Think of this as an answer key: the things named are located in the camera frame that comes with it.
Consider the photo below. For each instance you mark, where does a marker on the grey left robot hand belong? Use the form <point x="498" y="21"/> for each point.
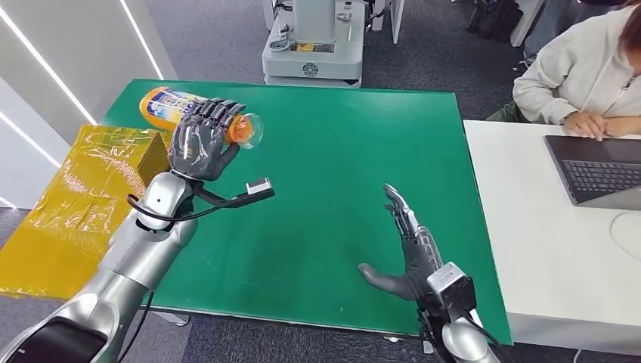
<point x="200" y="145"/>

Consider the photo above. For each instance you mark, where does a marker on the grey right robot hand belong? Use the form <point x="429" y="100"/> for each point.
<point x="418" y="255"/>

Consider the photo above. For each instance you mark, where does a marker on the orange bottle with clear cap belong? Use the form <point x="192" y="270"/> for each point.
<point x="160" y="107"/>

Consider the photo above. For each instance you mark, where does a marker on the grey robot base machine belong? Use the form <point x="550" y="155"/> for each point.
<point x="313" y="55"/>

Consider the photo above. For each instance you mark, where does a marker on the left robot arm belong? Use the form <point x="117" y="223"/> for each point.
<point x="135" y="250"/>

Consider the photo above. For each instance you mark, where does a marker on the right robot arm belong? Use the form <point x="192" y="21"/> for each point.
<point x="466" y="345"/>

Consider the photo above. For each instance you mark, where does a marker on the white desk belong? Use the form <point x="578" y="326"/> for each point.
<point x="531" y="250"/>

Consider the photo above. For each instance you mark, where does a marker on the green table mat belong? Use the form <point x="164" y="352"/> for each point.
<point x="320" y="165"/>

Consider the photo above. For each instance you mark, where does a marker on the yellow plastic-wrapped box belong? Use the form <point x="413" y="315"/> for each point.
<point x="75" y="210"/>

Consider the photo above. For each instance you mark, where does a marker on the white table foot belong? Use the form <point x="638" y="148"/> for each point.
<point x="170" y="318"/>

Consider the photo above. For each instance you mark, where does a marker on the dark grey laptop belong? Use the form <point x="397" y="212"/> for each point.
<point x="601" y="175"/>

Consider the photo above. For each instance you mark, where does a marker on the white round pad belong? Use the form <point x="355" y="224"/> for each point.
<point x="628" y="235"/>

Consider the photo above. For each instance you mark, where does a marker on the seated person's right hand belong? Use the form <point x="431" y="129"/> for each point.
<point x="586" y="125"/>

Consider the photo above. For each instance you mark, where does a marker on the seated person's hand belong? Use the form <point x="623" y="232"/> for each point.
<point x="586" y="125"/>
<point x="623" y="126"/>

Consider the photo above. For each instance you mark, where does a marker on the seated person's left hand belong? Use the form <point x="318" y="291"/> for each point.
<point x="623" y="126"/>

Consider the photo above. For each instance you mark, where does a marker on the seated person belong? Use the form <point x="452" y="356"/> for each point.
<point x="576" y="70"/>

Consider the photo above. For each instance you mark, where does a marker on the black backpack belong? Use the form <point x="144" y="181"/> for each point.
<point x="493" y="20"/>

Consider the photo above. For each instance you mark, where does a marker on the standing person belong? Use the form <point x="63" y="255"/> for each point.
<point x="548" y="25"/>

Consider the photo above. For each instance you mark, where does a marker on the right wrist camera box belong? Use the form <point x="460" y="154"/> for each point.
<point x="450" y="290"/>

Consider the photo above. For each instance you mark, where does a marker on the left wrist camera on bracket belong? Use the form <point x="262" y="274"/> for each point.
<point x="259" y="186"/>

